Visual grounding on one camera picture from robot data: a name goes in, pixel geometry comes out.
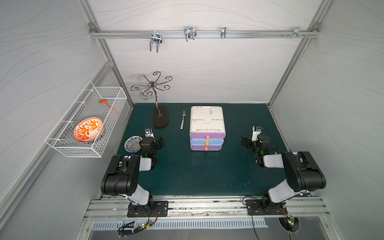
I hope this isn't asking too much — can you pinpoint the white vent grille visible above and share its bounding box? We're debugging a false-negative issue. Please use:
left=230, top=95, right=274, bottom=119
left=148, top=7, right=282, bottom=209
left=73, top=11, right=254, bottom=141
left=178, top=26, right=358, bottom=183
left=92, top=218, right=269, bottom=231

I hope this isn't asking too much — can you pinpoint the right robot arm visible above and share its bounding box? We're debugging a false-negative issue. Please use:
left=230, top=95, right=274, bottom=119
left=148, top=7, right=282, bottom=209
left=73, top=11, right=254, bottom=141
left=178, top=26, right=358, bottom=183
left=242, top=132, right=327, bottom=207

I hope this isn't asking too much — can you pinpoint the left wiring bundle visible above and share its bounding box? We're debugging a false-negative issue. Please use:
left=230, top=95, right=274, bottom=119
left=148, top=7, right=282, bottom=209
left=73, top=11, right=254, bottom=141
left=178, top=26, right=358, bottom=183
left=116, top=220, right=151, bottom=238

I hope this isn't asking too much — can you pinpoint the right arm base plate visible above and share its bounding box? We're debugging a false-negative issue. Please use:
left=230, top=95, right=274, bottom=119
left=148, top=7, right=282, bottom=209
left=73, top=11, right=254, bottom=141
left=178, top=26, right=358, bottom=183
left=243, top=198, right=288, bottom=216

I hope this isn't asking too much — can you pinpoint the blue drawer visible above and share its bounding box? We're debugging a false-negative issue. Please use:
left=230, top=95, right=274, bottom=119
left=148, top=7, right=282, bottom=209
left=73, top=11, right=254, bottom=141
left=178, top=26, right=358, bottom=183
left=190, top=139, right=224, bottom=146

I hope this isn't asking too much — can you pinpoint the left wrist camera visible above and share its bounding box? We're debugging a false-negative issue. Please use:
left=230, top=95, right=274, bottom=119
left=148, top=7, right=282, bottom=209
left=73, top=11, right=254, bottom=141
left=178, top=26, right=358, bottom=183
left=145, top=128, right=155, bottom=138

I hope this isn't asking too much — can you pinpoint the silver fork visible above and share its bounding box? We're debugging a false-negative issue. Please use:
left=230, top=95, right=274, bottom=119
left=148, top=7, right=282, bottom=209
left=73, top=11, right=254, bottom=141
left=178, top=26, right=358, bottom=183
left=180, top=110, right=187, bottom=130

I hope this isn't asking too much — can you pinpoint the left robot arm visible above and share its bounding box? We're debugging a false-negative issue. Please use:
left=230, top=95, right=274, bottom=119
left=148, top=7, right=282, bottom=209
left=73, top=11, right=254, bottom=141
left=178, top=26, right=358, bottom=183
left=101, top=137, right=165, bottom=209

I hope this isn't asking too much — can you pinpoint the metal hook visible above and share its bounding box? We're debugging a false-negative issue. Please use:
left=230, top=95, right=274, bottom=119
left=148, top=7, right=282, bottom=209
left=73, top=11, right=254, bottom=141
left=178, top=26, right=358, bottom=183
left=184, top=27, right=197, bottom=42
left=282, top=27, right=309, bottom=39
left=150, top=33, right=163, bottom=53
left=221, top=27, right=227, bottom=39

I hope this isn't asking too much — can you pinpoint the orange spatula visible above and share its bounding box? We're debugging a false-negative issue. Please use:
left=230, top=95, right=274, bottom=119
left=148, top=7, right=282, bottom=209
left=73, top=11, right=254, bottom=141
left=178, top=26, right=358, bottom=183
left=99, top=99, right=121, bottom=116

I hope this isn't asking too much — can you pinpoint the white drawer cabinet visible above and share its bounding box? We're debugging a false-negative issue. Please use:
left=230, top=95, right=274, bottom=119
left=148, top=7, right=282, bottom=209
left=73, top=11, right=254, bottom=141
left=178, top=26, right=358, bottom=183
left=190, top=106, right=226, bottom=134

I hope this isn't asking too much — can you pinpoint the purple drawer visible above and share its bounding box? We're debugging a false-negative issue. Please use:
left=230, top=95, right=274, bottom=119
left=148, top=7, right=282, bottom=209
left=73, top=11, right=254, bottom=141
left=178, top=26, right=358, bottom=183
left=190, top=145, right=222, bottom=152
left=190, top=132, right=226, bottom=140

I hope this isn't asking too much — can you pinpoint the right round controller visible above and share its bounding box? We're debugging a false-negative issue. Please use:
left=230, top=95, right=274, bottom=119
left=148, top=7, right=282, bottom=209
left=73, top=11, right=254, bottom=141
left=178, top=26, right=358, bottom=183
left=278, top=217, right=300, bottom=233

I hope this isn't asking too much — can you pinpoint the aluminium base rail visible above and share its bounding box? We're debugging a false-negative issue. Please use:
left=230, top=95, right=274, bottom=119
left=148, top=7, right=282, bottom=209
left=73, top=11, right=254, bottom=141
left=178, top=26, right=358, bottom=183
left=84, top=196, right=331, bottom=221

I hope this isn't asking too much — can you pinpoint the white wire basket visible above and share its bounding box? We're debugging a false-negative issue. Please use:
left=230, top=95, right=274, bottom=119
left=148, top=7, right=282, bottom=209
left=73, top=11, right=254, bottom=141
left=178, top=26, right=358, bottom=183
left=45, top=82, right=127, bottom=158

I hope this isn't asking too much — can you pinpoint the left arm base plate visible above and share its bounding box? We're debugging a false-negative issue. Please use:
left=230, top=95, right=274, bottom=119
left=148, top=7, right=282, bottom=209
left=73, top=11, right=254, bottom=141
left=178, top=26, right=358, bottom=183
left=127, top=201, right=169, bottom=218

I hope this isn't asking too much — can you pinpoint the blue yellow patterned bowl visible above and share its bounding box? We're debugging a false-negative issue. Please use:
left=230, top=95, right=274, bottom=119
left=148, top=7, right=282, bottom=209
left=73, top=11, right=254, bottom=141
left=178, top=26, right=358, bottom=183
left=124, top=136, right=143, bottom=153

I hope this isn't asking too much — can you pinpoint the aluminium top rail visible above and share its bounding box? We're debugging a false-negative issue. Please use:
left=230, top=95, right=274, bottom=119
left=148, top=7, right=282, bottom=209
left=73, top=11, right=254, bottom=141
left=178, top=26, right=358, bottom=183
left=90, top=30, right=321, bottom=40

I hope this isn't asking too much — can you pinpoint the orange patterned plate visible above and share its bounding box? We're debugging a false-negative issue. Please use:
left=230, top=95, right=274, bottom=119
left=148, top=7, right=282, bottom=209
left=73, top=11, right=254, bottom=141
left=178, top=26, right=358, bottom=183
left=74, top=118, right=105, bottom=143

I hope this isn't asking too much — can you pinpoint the black metal mug tree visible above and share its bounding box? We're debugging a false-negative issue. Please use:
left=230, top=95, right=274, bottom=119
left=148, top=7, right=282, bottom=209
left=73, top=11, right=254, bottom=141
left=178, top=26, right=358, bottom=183
left=130, top=71, right=173, bottom=128

